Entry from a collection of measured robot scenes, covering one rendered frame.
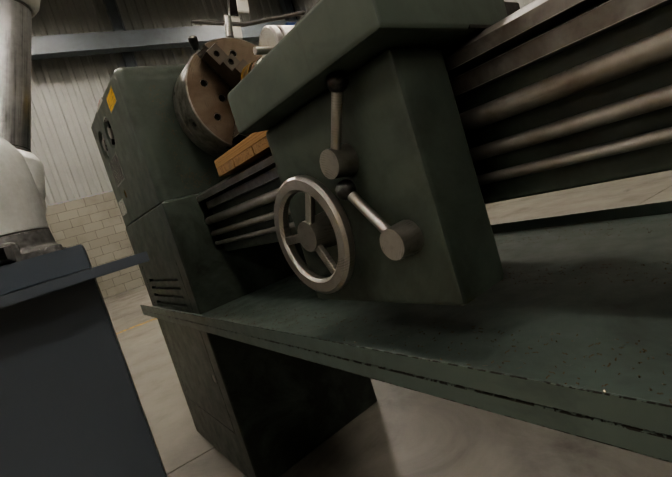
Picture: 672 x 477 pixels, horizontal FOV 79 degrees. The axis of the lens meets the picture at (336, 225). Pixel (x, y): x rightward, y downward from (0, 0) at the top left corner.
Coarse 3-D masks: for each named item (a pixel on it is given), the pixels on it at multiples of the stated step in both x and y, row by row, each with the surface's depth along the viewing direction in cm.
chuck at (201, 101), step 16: (208, 48) 107; (224, 48) 109; (240, 48) 112; (192, 64) 104; (192, 80) 103; (208, 80) 106; (176, 96) 109; (192, 96) 103; (208, 96) 105; (224, 96) 108; (192, 112) 104; (208, 112) 105; (224, 112) 107; (192, 128) 108; (208, 128) 104; (224, 128) 107; (208, 144) 111; (224, 144) 108
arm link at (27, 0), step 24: (0, 0) 98; (24, 0) 101; (0, 24) 98; (24, 24) 102; (0, 48) 97; (24, 48) 101; (0, 72) 97; (24, 72) 101; (0, 96) 96; (24, 96) 100; (0, 120) 96; (24, 120) 100; (24, 144) 100
